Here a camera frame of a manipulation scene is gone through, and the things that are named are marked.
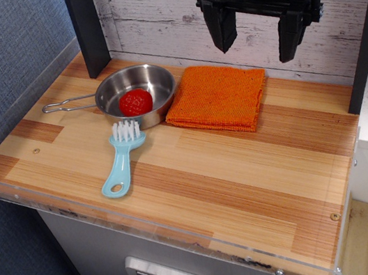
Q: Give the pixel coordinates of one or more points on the clear acrylic table guard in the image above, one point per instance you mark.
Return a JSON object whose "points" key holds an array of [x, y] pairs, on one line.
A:
{"points": [[26, 245]]}

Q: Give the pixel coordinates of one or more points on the dark left vertical post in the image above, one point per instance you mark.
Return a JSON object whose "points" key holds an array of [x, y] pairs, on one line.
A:
{"points": [[90, 36]]}

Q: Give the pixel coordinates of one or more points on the grey toy fridge cabinet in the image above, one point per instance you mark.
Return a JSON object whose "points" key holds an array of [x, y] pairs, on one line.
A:
{"points": [[97, 250]]}

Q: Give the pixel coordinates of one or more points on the red toy strawberry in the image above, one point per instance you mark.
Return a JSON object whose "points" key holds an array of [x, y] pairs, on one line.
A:
{"points": [[135, 103]]}

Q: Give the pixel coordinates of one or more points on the small steel pan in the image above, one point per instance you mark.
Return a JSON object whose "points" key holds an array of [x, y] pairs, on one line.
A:
{"points": [[158, 81]]}

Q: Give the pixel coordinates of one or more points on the light blue dish brush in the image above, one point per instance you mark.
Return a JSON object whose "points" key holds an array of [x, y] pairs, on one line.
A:
{"points": [[126, 136]]}

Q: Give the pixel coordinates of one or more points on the orange folded cloth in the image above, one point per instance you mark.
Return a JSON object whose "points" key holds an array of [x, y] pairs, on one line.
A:
{"points": [[220, 98]]}

